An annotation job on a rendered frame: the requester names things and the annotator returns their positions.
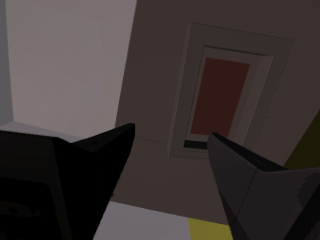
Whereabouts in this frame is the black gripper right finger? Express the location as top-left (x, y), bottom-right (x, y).
top-left (207, 132), bottom-right (320, 240)

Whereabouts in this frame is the dark grey picture frame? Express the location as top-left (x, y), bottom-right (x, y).
top-left (167, 22), bottom-right (294, 161)

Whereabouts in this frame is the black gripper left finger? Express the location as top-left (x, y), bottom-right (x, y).
top-left (0, 123), bottom-right (135, 240)

